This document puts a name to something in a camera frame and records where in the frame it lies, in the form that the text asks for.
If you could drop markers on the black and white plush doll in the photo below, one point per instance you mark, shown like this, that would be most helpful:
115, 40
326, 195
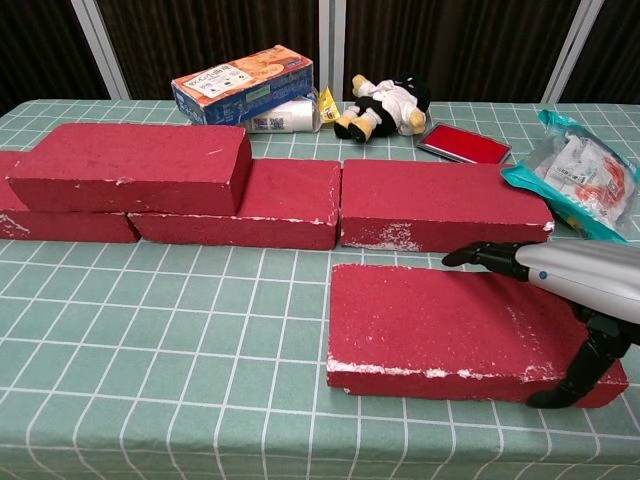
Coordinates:
385, 105

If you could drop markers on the grey partition post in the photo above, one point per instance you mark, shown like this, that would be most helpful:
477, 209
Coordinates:
100, 50
331, 45
572, 50

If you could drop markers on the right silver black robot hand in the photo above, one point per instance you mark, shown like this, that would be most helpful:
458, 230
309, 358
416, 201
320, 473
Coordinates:
590, 280

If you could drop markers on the orange and blue cardboard box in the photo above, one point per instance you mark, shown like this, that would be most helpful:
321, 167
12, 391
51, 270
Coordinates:
240, 85

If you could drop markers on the red brick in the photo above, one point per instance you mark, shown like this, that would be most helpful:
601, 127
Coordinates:
290, 195
425, 325
65, 227
125, 160
435, 200

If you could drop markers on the green checkered tablecloth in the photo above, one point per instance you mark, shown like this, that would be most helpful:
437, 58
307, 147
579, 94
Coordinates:
200, 400

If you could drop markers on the teal plastic snack bag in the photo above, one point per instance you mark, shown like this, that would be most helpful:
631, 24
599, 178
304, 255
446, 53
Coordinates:
580, 175

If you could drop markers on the small yellow packet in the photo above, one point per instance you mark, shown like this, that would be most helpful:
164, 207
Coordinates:
327, 106

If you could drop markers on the red ink pad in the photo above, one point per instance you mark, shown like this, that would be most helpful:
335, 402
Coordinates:
465, 142

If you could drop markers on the dark brown pleated curtain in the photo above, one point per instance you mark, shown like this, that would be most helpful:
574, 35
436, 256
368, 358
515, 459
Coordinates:
617, 55
210, 30
35, 45
450, 40

